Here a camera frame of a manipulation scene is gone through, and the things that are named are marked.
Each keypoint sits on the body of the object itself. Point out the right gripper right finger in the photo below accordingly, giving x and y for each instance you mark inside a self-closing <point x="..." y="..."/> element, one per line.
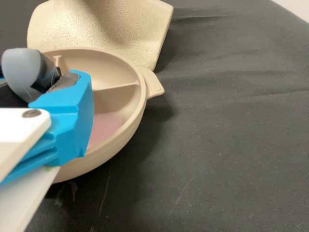
<point x="70" y="116"/>

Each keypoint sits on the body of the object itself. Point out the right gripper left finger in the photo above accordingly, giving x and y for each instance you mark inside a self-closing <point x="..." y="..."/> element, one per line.
<point x="1" y="79"/>

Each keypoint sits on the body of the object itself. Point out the beige divided bowl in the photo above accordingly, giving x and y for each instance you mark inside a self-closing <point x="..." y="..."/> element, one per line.
<point x="120" y="101"/>

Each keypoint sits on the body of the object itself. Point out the dummy head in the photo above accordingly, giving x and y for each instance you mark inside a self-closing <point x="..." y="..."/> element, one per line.
<point x="96" y="26"/>

